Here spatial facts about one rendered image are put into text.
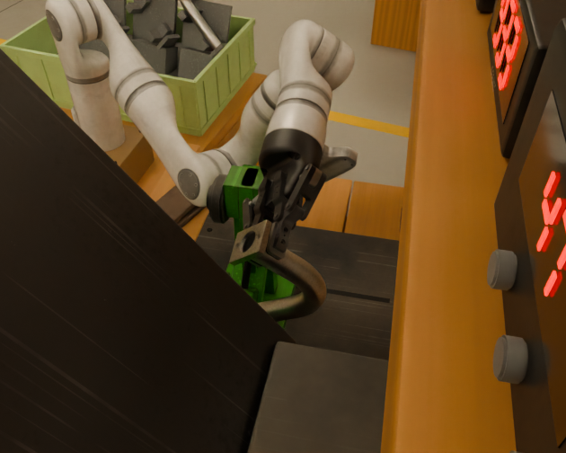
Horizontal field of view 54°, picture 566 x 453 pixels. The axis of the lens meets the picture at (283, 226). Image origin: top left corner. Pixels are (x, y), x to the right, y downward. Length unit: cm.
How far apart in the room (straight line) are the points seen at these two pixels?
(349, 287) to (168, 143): 41
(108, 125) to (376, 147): 187
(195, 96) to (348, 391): 113
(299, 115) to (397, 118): 250
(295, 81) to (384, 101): 259
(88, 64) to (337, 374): 87
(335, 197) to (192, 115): 51
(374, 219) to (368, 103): 212
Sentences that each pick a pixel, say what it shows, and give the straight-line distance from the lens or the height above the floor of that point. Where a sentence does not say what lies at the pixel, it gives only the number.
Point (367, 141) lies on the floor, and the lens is 297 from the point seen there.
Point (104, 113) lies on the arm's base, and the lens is 127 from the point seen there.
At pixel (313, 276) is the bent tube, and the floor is 119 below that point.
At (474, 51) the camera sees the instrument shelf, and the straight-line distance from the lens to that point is 34.
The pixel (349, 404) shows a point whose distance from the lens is 51.
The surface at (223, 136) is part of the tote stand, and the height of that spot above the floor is 76.
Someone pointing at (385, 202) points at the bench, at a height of 88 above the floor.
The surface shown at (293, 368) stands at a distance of 52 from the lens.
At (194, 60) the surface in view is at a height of 91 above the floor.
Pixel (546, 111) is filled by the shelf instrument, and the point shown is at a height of 160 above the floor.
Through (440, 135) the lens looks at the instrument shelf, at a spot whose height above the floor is 154.
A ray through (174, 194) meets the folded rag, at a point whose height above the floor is 93.
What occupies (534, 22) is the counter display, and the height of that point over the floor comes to 159.
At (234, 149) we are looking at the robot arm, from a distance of 98.
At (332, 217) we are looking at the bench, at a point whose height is 88.
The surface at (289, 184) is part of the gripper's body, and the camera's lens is 64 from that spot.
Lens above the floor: 168
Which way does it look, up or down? 44 degrees down
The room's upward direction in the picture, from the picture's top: straight up
